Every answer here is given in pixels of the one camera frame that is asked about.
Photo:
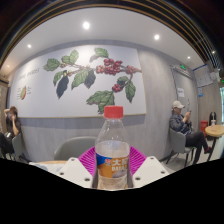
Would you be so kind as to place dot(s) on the white notice board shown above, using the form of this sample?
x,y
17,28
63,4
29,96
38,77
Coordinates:
x,y
202,76

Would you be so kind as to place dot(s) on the small takeaway cup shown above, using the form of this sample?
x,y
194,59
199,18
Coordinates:
x,y
213,124

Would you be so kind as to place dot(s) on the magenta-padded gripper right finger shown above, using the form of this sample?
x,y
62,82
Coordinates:
x,y
150,170

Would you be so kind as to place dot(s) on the grey upholstered chair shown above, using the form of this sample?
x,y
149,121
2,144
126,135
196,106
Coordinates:
x,y
75,148

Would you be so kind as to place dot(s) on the grey chair with black legs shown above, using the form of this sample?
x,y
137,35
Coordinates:
x,y
177,141
18,145

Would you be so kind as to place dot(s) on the round wooden table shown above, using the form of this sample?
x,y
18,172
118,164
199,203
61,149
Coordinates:
x,y
216,131

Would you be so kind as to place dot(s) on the round ceiling lights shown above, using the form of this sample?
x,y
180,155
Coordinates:
x,y
86,25

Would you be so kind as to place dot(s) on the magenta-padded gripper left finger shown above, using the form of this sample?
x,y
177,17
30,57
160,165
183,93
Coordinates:
x,y
75,171

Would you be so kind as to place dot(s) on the green exit sign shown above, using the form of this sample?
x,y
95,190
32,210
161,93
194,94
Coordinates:
x,y
182,66

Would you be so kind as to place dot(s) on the person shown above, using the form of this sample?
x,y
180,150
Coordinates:
x,y
180,125
13,125

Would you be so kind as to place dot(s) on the white paper wall notice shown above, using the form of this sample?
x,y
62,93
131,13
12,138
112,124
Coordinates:
x,y
180,92

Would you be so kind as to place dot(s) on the clear red-capped drink bottle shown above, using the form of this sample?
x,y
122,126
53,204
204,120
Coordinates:
x,y
112,153

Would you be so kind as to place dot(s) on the coffee plant wall mural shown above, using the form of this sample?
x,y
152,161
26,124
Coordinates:
x,y
40,96

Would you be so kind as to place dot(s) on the blue paper wall notice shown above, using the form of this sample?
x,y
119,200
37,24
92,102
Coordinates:
x,y
200,92

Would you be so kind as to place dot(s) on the red bin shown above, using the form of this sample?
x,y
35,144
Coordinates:
x,y
203,126

